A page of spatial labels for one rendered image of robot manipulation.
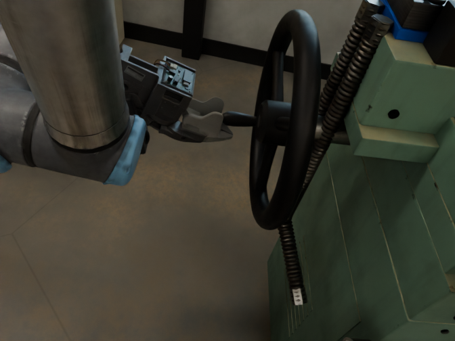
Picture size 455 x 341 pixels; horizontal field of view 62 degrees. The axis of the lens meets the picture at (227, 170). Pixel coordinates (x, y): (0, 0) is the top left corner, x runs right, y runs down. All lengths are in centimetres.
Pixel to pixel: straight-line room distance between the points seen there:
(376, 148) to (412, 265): 16
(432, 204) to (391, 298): 15
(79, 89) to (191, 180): 115
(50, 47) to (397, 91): 34
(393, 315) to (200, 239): 87
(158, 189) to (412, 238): 106
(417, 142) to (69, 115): 38
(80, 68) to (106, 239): 104
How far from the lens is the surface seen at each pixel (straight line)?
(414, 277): 53
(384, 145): 47
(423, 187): 52
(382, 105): 46
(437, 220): 49
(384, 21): 46
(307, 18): 46
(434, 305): 51
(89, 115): 38
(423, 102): 47
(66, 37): 31
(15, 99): 50
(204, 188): 145
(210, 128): 59
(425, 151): 50
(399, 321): 56
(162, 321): 121
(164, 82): 54
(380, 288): 60
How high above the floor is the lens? 115
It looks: 49 degrees down
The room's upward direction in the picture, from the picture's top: 12 degrees clockwise
